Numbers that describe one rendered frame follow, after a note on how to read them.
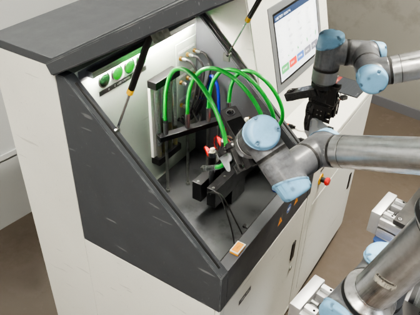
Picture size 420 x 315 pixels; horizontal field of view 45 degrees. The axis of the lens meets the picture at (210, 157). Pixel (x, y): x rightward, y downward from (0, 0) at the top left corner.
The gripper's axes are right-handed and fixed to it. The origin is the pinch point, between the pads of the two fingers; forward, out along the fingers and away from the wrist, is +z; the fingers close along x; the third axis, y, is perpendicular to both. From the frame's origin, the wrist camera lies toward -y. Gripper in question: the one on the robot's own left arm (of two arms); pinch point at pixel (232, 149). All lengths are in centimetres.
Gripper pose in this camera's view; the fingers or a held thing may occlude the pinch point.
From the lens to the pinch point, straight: 139.1
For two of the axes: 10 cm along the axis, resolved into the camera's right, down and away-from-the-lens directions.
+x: 9.1, -3.7, 1.7
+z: -1.2, 1.5, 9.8
